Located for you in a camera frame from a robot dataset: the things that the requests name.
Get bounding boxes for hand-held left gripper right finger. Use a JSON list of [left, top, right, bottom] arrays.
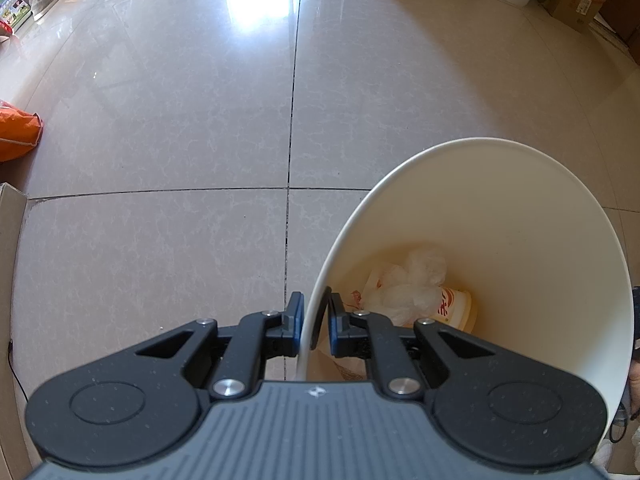
[[326, 292, 497, 400]]

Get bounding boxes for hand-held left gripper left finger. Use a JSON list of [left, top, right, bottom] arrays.
[[135, 291, 306, 402]]

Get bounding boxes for clear plastic bag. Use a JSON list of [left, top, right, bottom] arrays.
[[360, 247, 449, 327]]

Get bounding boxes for instant noodle paper cup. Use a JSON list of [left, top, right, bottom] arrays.
[[434, 286, 474, 334]]

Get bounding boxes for white plastic waste bin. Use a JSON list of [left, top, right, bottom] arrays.
[[295, 136, 632, 466]]

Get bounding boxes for orange cloth bag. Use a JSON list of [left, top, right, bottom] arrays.
[[0, 100, 44, 163]]

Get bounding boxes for colourful printed box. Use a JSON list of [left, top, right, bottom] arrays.
[[0, 0, 32, 37]]

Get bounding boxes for dark brown cardboard box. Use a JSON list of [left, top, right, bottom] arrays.
[[595, 0, 640, 66]]

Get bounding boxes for thin black cable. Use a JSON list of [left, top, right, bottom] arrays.
[[6, 340, 29, 402]]

